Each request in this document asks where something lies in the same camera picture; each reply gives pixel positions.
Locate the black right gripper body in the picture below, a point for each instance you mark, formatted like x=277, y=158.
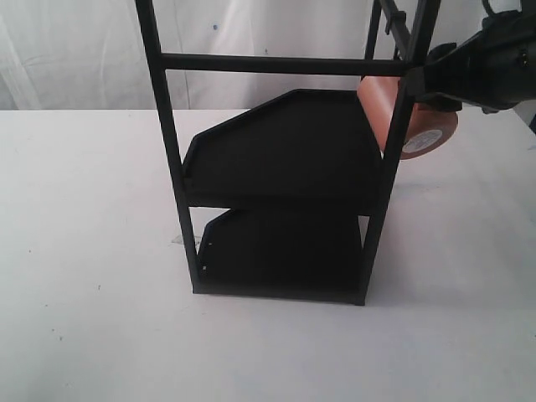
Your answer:
x=495, y=68

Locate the black metal shelf rack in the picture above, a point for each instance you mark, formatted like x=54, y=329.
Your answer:
x=288, y=200

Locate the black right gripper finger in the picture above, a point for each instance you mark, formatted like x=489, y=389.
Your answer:
x=418, y=82

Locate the white backdrop curtain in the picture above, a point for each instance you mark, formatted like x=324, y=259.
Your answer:
x=89, y=54

